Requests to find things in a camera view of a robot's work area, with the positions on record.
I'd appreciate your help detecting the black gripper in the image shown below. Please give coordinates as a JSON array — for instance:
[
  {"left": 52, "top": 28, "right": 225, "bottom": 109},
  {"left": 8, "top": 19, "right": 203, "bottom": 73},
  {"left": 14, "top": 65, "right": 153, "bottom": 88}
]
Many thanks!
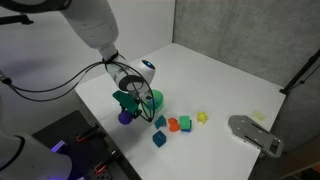
[{"left": 119, "top": 98, "right": 150, "bottom": 120}]

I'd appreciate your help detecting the orange rubber toy figure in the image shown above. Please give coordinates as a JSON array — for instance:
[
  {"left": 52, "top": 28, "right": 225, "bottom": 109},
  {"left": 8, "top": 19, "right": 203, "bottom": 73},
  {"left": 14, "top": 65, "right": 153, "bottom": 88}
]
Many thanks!
[{"left": 168, "top": 118, "right": 180, "bottom": 132}]

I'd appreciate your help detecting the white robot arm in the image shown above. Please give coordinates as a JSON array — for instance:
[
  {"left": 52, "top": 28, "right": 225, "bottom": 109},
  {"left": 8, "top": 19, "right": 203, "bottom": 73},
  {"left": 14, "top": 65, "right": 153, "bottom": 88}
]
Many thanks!
[{"left": 0, "top": 0, "right": 155, "bottom": 180}]

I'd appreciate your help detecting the green bowl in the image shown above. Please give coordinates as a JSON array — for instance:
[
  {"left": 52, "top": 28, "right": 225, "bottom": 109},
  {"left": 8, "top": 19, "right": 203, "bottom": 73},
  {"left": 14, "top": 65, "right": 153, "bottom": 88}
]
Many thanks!
[{"left": 145, "top": 89, "right": 164, "bottom": 111}]

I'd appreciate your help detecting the teal rubber toy animal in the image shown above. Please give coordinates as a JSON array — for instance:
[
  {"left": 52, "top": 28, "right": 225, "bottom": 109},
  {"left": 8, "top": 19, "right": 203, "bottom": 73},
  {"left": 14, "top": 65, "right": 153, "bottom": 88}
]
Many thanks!
[{"left": 155, "top": 115, "right": 166, "bottom": 129}]

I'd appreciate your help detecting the purple ridged ball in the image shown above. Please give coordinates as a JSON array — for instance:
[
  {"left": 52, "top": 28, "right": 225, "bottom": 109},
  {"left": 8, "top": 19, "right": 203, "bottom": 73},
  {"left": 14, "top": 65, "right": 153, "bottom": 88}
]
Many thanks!
[{"left": 118, "top": 110, "right": 133, "bottom": 125}]

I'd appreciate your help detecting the dark blue cube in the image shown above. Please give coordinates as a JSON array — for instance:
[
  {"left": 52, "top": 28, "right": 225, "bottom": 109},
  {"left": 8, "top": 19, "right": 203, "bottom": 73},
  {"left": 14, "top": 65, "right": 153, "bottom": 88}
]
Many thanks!
[{"left": 152, "top": 130, "right": 167, "bottom": 147}]

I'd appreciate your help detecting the green cube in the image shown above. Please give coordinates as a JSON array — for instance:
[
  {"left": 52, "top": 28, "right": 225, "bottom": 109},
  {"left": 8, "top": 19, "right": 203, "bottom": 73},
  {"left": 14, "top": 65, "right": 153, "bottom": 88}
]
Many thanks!
[{"left": 179, "top": 116, "right": 191, "bottom": 130}]

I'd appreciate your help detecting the blue block under green cube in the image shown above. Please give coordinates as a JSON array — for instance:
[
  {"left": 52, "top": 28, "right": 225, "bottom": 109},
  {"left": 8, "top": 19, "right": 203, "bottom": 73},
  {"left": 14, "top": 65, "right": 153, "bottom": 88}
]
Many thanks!
[{"left": 180, "top": 120, "right": 192, "bottom": 132}]

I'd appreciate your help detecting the yellow star toy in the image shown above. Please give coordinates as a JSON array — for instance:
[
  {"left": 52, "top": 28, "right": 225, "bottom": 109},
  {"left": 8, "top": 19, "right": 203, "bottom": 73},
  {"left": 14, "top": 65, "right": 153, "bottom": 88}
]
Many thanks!
[{"left": 196, "top": 112, "right": 209, "bottom": 123}]

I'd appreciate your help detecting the black base board with clamps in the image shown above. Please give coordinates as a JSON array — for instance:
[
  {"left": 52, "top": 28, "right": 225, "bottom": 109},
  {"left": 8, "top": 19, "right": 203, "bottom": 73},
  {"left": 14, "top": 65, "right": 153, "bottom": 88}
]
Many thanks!
[{"left": 33, "top": 111, "right": 142, "bottom": 180}]

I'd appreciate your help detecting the grey metal mounting plate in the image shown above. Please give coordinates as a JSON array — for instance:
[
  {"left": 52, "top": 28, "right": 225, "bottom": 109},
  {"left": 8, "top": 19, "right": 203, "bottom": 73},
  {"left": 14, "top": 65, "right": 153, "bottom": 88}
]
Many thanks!
[{"left": 227, "top": 115, "right": 284, "bottom": 158}]

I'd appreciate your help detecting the small yellow lattice piece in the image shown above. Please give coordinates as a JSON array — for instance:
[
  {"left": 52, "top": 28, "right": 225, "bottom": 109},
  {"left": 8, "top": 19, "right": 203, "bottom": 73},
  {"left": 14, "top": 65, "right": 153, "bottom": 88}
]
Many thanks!
[{"left": 251, "top": 111, "right": 266, "bottom": 121}]

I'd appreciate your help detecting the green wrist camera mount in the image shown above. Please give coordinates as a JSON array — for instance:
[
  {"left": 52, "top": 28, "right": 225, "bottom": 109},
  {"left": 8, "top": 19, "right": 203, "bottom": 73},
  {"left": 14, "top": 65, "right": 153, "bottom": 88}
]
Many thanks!
[{"left": 113, "top": 91, "right": 138, "bottom": 113}]

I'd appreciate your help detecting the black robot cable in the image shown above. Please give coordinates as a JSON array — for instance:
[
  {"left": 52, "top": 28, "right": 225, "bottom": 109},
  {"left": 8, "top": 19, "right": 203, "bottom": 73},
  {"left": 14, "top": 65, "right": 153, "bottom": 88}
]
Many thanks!
[{"left": 0, "top": 54, "right": 156, "bottom": 123}]

